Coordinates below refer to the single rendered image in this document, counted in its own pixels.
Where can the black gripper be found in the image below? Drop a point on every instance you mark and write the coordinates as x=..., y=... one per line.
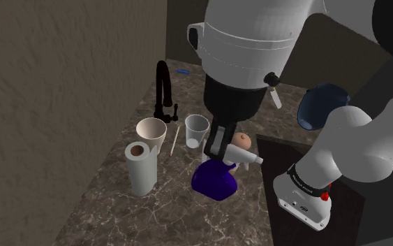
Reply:
x=232, y=102

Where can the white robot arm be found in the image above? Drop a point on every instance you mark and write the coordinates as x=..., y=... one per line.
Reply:
x=250, y=37

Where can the clear grey plastic cup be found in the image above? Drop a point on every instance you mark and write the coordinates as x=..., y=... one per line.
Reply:
x=196, y=127

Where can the blue spray bottle white nozzle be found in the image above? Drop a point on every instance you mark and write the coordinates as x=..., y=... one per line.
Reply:
x=213, y=182

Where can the wooden pencil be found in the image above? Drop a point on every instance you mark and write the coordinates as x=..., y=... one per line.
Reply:
x=174, y=141

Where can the dark robot stand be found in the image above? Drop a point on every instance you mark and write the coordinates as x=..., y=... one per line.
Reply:
x=277, y=160

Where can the beige cup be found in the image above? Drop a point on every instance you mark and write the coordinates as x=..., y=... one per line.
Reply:
x=152, y=134

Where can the small blue flat block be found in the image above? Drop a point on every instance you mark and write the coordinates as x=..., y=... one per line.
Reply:
x=183, y=71

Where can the black tap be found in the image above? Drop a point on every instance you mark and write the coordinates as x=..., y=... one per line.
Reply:
x=162, y=85

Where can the white paper towel roll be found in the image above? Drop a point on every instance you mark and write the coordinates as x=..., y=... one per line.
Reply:
x=141, y=173

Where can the dark blue bowl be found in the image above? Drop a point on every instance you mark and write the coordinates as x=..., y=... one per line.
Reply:
x=318, y=105

